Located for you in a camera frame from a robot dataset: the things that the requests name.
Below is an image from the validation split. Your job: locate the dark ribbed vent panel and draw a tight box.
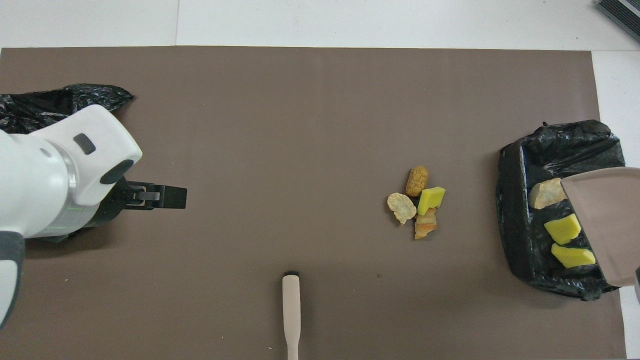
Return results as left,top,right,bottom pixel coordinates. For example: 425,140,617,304
597,0,640,43

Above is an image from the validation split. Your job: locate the pale bread slice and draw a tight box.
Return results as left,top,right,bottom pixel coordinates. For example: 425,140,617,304
387,192,418,225

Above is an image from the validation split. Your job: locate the brown bread roll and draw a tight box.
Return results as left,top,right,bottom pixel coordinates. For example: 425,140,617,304
405,166,430,198

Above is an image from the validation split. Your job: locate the yellow wedge sponge piece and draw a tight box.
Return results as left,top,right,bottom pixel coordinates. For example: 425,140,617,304
551,243,597,270

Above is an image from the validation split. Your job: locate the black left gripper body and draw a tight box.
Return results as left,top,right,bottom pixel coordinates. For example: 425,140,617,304
75,172,137,241

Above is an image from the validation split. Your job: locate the yellow sponge block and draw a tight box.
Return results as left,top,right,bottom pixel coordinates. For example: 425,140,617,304
417,186,446,216

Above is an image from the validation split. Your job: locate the brown table mat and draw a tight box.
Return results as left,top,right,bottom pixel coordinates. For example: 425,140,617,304
0,46,627,360

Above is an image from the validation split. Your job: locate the tan croissant piece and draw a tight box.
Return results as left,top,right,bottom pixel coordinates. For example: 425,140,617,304
529,178,569,210

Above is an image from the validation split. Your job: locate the black trash bag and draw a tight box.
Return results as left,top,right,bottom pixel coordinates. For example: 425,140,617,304
0,83,135,136

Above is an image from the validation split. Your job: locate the beige plastic dustpan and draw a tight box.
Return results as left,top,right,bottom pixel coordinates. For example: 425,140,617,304
560,167,640,288

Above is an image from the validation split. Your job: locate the black bag-lined bin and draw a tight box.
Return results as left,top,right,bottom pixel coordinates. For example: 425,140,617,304
495,119,627,301

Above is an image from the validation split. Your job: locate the green and yellow sponge piece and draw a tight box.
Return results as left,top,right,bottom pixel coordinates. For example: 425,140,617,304
543,213,582,246

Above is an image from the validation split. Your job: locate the orange striped croissant piece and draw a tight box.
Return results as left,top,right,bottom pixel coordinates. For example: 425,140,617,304
414,207,438,240

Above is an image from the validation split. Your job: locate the beige hand brush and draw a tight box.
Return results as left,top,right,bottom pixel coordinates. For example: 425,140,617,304
282,271,302,360

